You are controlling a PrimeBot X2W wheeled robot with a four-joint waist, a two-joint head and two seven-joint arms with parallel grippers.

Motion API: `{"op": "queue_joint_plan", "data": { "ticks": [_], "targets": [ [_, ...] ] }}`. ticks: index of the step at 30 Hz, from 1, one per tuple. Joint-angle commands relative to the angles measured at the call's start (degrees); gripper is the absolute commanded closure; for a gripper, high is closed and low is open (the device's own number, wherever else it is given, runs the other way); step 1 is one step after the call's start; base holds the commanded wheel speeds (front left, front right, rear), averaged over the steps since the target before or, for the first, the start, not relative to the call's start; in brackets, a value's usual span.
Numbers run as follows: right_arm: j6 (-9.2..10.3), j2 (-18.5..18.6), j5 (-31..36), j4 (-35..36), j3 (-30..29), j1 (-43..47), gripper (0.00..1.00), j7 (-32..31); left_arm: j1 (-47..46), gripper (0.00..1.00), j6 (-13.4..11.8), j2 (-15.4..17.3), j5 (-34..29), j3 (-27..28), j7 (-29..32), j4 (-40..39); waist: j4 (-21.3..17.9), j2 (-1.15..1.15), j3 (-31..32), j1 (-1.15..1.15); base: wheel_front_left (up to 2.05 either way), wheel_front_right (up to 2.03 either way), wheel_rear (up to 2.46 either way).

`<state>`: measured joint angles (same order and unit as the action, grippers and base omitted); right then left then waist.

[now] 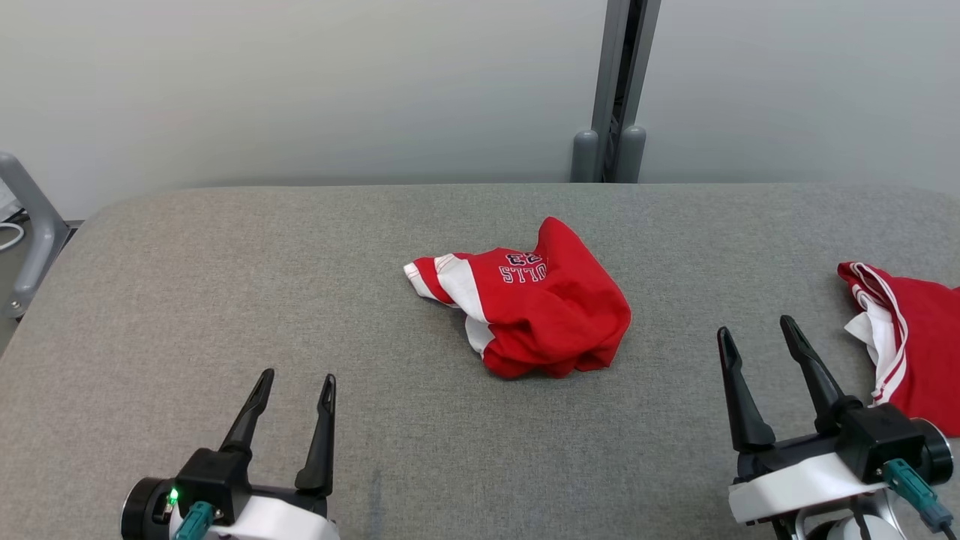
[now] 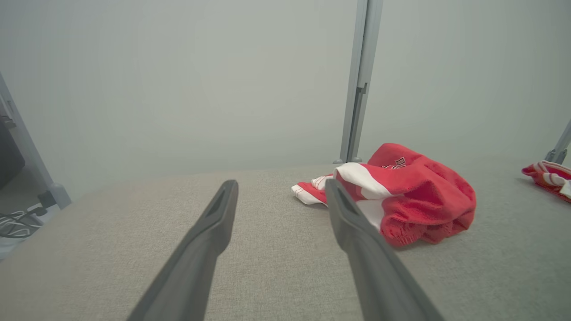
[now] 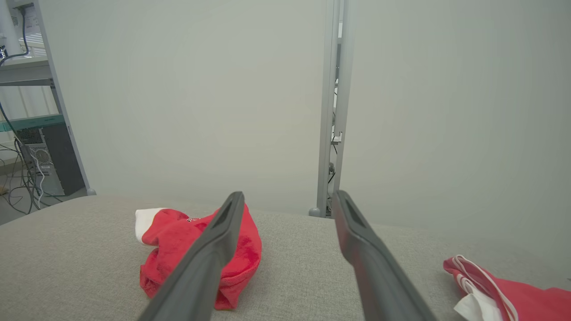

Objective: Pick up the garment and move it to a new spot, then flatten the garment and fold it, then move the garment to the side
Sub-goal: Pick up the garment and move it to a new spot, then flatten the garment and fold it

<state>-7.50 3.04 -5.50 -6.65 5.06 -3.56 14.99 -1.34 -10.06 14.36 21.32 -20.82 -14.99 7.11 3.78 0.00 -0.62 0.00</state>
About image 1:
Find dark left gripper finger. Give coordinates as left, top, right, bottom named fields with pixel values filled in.
left=295, top=373, right=337, bottom=496
left=219, top=367, right=275, bottom=455

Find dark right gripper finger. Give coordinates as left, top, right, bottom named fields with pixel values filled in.
left=780, top=315, right=863, bottom=432
left=716, top=326, right=777, bottom=452

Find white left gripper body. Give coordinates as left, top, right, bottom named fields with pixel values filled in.
left=121, top=478, right=342, bottom=540

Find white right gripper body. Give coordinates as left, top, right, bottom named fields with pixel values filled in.
left=729, top=418, right=955, bottom=524

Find red basketball jersey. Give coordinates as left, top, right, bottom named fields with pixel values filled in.
left=838, top=262, right=960, bottom=438

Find red basketball shorts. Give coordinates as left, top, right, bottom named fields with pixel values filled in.
left=403, top=217, right=632, bottom=380

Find teal plug left camera cable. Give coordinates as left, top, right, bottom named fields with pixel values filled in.
left=172, top=501, right=217, bottom=540

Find teal plug camera cable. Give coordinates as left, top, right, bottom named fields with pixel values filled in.
left=883, top=459, right=955, bottom=535
left=172, top=501, right=217, bottom=540

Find teal plug right camera cable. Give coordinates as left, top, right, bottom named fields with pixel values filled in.
left=883, top=459, right=955, bottom=535

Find grey metal frame leg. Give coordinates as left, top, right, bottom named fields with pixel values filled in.
left=0, top=152, right=71, bottom=320

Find grey partition post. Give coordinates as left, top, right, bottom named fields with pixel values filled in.
left=570, top=0, right=662, bottom=184

